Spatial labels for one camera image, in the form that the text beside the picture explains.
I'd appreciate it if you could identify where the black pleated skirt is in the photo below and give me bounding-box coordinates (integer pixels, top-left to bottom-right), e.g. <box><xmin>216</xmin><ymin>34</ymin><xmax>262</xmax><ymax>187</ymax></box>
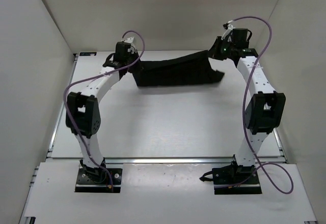
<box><xmin>131</xmin><ymin>50</ymin><xmax>225</xmax><ymax>87</ymax></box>

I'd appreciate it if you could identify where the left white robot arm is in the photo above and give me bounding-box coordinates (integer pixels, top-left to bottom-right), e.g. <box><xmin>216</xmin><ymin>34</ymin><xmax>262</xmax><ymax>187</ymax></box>
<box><xmin>66</xmin><ymin>37</ymin><xmax>139</xmax><ymax>182</ymax></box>

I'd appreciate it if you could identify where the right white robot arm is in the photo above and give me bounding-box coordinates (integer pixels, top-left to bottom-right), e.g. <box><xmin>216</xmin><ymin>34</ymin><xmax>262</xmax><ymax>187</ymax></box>
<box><xmin>209</xmin><ymin>24</ymin><xmax>286</xmax><ymax>184</ymax></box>

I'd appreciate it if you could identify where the left blue corner label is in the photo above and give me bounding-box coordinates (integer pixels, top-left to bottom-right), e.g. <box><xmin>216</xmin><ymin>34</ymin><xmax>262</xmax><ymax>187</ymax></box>
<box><xmin>79</xmin><ymin>52</ymin><xmax>97</xmax><ymax>57</ymax></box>

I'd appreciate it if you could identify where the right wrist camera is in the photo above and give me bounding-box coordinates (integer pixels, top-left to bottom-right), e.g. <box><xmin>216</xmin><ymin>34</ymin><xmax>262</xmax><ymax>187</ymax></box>
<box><xmin>221</xmin><ymin>20</ymin><xmax>234</xmax><ymax>40</ymax></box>

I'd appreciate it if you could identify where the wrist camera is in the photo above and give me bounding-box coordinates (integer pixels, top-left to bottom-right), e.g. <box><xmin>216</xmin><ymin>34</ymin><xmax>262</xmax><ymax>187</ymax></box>
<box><xmin>221</xmin><ymin>20</ymin><xmax>234</xmax><ymax>40</ymax></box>
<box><xmin>124</xmin><ymin>37</ymin><xmax>136</xmax><ymax>48</ymax></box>

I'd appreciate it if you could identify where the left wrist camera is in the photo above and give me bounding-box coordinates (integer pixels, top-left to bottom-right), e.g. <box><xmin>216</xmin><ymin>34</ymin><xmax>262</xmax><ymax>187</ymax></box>
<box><xmin>124</xmin><ymin>37</ymin><xmax>136</xmax><ymax>48</ymax></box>

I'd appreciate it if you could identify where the aluminium table edge rail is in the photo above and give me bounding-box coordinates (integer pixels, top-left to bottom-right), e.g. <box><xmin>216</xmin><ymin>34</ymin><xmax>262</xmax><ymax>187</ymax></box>
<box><xmin>46</xmin><ymin>156</ymin><xmax>286</xmax><ymax>164</ymax></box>

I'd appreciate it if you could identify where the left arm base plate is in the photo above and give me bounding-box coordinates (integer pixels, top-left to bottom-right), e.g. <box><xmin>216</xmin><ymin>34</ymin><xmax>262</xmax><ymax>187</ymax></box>
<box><xmin>75</xmin><ymin>167</ymin><xmax>123</xmax><ymax>193</ymax></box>

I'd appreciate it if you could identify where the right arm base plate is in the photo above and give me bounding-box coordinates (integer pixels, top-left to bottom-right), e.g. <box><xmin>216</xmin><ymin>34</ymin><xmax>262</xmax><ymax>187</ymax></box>
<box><xmin>199</xmin><ymin>163</ymin><xmax>262</xmax><ymax>195</ymax></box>

